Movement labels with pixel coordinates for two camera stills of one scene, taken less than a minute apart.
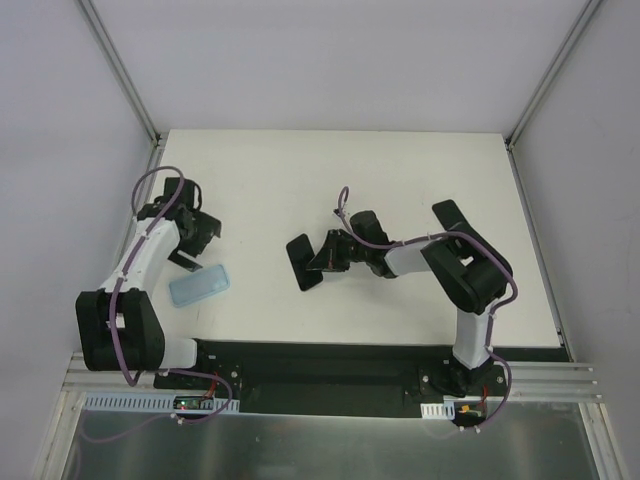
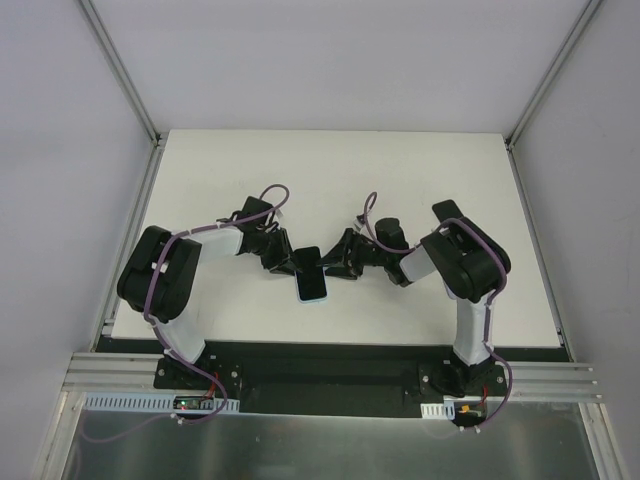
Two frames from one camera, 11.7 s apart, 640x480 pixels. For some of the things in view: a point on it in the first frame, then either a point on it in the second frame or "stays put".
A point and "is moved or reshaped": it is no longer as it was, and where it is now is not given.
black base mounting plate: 347,377 stays put
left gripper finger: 207,227 to 285,248
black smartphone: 300,253 is moved or reshaped
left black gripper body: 201,231 to 279,250
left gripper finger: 185,261 to 287,268
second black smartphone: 451,217 stays put
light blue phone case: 199,286 to 312,301
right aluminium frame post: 587,11 stays put
